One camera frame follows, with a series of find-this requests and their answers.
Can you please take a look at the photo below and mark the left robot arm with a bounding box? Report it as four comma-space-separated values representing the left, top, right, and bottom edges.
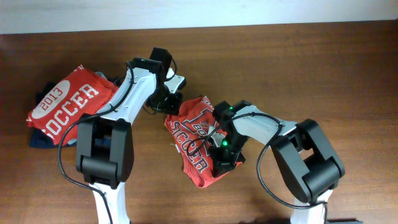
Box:
76, 47, 186, 223

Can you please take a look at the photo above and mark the folded red soccer shirt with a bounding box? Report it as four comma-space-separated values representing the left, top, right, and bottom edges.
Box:
27, 65, 118, 145

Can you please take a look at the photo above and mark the black cable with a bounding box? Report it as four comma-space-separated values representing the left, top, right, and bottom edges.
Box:
185, 111, 329, 224
57, 55, 178, 224

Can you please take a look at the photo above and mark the orange soccer t-shirt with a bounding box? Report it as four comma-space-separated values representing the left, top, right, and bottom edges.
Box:
164, 95, 244, 189

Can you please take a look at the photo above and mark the left black cable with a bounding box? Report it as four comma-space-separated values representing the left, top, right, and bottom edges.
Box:
57, 55, 178, 224

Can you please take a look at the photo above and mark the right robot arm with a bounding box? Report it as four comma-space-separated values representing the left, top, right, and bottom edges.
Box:
209, 100, 345, 223

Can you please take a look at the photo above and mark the folded grey shirt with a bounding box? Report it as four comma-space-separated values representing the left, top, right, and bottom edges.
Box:
67, 72, 106, 146

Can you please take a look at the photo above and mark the right black cable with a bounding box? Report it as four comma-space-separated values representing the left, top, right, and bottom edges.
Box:
185, 111, 329, 224

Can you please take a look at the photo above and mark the folded navy shirt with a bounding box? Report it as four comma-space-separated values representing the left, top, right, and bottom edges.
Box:
29, 77, 124, 149

